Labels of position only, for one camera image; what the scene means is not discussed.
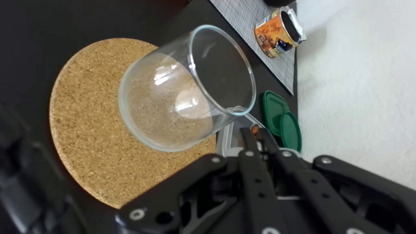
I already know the small white cup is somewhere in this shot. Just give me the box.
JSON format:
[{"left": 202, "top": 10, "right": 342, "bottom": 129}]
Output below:
[{"left": 254, "top": 5, "right": 308, "bottom": 60}]

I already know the green rectangular lid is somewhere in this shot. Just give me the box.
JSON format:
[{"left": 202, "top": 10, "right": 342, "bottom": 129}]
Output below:
[{"left": 259, "top": 88, "right": 291, "bottom": 138}]

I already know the clear plastic container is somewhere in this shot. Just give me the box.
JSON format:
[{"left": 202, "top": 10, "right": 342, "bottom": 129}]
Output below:
[{"left": 215, "top": 113, "right": 267, "bottom": 160}]

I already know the green round lid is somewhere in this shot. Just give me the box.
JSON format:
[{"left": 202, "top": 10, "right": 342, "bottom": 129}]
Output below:
[{"left": 278, "top": 110, "right": 304, "bottom": 153}]

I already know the clear glass jar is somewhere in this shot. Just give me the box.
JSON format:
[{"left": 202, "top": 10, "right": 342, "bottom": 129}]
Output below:
[{"left": 117, "top": 23, "right": 259, "bottom": 155}]

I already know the round cork mat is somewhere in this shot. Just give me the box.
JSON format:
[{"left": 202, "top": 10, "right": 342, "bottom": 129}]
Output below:
[{"left": 48, "top": 36, "right": 218, "bottom": 211}]

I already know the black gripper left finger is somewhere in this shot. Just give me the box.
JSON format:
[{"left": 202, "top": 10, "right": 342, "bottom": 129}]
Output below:
[{"left": 114, "top": 126, "right": 283, "bottom": 234}]

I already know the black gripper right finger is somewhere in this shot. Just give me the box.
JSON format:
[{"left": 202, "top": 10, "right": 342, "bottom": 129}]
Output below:
[{"left": 259, "top": 129, "right": 416, "bottom": 234}]

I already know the grey woven placemat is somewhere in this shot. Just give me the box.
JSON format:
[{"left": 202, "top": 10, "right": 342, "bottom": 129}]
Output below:
[{"left": 208, "top": 0, "right": 299, "bottom": 95}]

